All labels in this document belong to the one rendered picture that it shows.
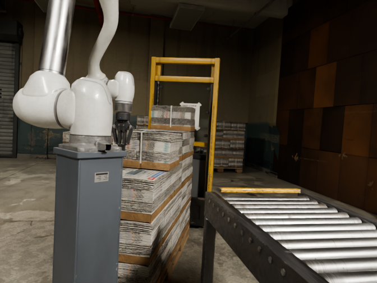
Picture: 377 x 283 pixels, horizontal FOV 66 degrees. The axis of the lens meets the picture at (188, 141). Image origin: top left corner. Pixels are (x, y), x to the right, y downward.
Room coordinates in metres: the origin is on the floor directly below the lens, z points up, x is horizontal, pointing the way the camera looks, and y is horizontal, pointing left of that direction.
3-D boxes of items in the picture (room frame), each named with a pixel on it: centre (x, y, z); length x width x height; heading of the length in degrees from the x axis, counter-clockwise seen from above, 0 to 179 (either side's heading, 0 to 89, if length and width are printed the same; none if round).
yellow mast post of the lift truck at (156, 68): (3.28, 0.41, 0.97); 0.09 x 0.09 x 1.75; 81
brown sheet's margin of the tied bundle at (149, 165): (1.92, 0.16, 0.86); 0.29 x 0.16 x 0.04; 170
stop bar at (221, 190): (1.46, -0.38, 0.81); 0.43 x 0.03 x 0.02; 102
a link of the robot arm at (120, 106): (1.53, 0.35, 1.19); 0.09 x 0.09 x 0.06
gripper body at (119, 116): (1.53, 0.35, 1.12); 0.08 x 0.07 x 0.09; 81
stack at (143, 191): (2.08, 0.26, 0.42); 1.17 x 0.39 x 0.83; 171
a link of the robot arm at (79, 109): (1.15, 0.39, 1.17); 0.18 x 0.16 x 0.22; 80
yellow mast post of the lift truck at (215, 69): (3.18, -0.24, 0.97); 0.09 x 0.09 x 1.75; 81
